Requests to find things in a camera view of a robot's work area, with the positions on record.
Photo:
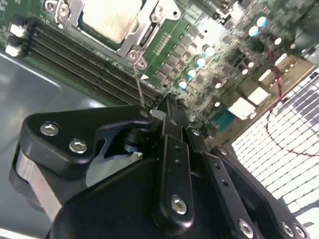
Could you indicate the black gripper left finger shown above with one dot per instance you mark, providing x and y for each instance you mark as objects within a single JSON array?
[{"x": 62, "y": 129}]

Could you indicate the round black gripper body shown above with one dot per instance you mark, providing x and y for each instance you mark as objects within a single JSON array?
[{"x": 112, "y": 204}]

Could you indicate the silver-topped CPU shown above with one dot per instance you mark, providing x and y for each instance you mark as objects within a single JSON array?
[{"x": 109, "y": 17}]

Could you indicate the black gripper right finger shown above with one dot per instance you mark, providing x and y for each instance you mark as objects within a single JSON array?
[{"x": 224, "y": 174}]

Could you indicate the metal socket cover frame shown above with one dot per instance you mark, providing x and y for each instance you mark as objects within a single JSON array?
[{"x": 74, "y": 12}]

